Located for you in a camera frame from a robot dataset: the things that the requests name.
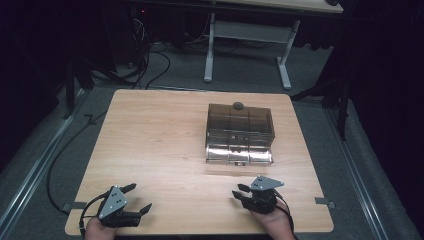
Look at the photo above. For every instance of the person's right hand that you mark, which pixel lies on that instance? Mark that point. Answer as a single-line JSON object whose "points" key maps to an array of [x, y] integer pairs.
{"points": [[275, 225]]}

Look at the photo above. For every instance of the black metal stand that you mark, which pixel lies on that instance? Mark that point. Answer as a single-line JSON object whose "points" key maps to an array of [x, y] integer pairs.
{"points": [[70, 86], [341, 100]]}

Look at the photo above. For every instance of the white desk with metal legs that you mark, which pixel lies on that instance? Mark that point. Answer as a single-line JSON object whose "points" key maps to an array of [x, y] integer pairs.
{"points": [[248, 31]]}

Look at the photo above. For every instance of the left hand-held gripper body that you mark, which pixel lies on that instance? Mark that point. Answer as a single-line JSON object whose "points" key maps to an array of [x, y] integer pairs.
{"points": [[113, 203]]}

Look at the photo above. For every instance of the power strip with red light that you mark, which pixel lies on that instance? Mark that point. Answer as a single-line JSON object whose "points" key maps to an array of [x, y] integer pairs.
{"points": [[141, 12]]}

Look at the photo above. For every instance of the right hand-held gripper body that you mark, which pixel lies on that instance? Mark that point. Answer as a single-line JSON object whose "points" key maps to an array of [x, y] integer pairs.
{"points": [[263, 195]]}

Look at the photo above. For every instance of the grey table bracket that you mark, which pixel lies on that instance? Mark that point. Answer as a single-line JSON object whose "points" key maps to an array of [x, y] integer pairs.
{"points": [[325, 201], [75, 206]]}

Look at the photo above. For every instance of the brown transparent lidded box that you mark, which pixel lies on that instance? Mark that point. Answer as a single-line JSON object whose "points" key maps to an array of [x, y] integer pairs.
{"points": [[240, 133]]}

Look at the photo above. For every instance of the person's left hand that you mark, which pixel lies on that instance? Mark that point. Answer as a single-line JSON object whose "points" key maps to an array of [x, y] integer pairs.
{"points": [[97, 231]]}

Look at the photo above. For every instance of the metal floor rail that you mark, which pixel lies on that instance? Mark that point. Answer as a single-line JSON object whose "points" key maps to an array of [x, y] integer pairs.
{"points": [[36, 166], [356, 173]]}

